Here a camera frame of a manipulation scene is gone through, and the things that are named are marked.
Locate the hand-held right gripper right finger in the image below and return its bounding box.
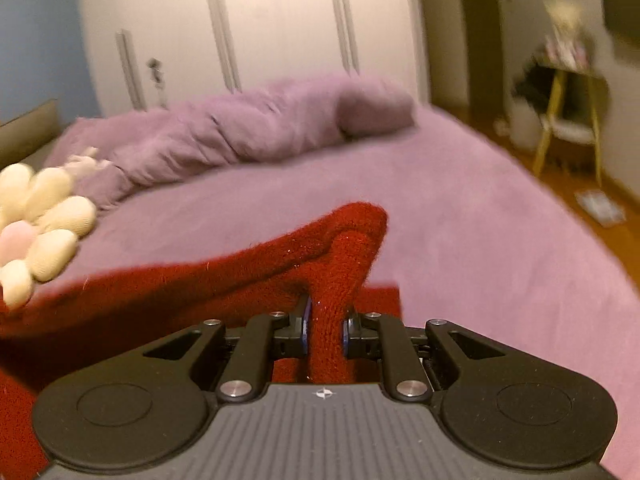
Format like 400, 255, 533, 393
341, 311, 494, 404

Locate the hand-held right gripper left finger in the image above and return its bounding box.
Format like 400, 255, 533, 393
142, 294, 314, 403

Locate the red knit cardigan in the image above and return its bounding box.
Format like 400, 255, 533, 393
0, 202, 401, 480

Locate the bed with purple sheet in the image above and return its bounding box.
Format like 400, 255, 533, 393
0, 104, 640, 480

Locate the purple duvet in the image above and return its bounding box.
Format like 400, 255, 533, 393
50, 72, 417, 211

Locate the cream flower-shaped plush pillow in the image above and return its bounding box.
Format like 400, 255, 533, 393
0, 163, 99, 311

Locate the pink plush toy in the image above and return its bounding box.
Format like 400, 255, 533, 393
64, 146, 115, 177

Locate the white bin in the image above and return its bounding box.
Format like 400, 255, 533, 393
509, 104, 545, 152

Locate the magazine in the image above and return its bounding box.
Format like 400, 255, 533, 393
574, 189, 627, 227

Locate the white wardrobe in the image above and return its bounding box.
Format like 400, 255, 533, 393
76, 0, 432, 117

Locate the yellow side table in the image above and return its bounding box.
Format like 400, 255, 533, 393
530, 54, 612, 187

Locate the dark cloth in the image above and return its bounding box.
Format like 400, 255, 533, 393
512, 59, 557, 107

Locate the bed headboard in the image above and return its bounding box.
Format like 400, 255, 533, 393
0, 99, 64, 171

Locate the pale flower bouquet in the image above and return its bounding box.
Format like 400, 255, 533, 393
541, 0, 590, 69

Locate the brown door frame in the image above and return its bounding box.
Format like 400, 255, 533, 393
451, 0, 505, 113

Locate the dark wall screen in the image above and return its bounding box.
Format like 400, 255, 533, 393
597, 0, 640, 57

